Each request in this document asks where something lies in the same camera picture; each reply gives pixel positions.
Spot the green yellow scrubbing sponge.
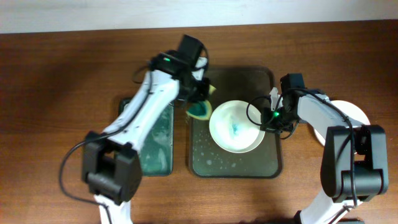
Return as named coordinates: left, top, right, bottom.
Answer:
left=186, top=84, right=216, bottom=121

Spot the small green water tray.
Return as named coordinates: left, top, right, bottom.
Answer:
left=118, top=96, right=175, bottom=177

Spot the large dark serving tray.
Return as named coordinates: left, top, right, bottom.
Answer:
left=189, top=66, right=283, bottom=179

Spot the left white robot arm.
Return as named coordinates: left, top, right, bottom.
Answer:
left=81, top=35, right=211, bottom=223

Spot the white plate blue stain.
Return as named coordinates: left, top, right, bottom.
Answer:
left=209, top=100, right=265, bottom=154

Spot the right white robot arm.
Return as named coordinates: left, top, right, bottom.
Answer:
left=259, top=73, right=389, bottom=223

